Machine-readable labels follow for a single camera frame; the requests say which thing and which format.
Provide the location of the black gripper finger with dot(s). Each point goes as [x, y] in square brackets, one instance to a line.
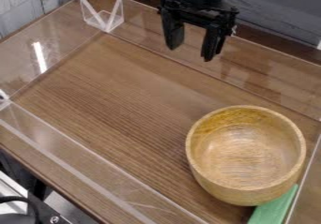
[213, 41]
[173, 31]

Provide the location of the green block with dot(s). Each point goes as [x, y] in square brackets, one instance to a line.
[272, 212]

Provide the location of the clear acrylic corner bracket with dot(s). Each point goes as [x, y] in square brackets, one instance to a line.
[105, 20]

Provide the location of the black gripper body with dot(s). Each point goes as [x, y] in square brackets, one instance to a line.
[204, 13]

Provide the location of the brown wooden bowl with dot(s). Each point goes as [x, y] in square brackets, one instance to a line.
[247, 152]

